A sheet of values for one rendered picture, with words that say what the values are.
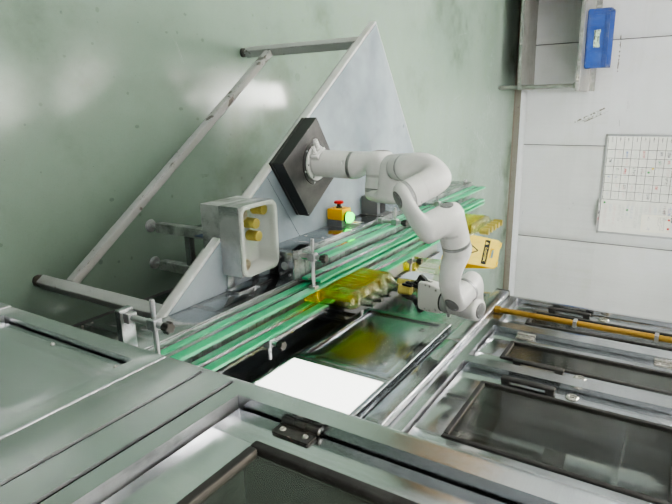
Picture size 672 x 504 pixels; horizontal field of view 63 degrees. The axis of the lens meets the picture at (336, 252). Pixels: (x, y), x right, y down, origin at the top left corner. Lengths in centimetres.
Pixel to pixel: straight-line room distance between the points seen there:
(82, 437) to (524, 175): 715
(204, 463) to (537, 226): 716
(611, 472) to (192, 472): 98
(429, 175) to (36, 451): 116
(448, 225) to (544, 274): 634
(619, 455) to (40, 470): 120
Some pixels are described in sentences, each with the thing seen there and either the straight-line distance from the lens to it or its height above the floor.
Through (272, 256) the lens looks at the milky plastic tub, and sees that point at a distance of 183.
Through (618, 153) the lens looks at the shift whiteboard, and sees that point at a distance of 743.
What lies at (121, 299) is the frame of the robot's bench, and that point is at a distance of 186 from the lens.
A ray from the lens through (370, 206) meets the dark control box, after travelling 241.
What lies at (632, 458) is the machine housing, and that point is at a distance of 151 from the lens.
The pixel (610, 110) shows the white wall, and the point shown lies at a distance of 743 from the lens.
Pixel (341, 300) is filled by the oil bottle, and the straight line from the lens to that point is 181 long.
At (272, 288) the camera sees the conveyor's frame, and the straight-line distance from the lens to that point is 178.
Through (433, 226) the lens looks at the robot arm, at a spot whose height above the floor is 138.
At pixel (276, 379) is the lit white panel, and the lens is 161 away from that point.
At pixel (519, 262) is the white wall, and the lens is 788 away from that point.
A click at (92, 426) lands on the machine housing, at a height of 132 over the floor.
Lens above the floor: 194
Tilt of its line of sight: 31 degrees down
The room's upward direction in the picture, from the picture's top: 98 degrees clockwise
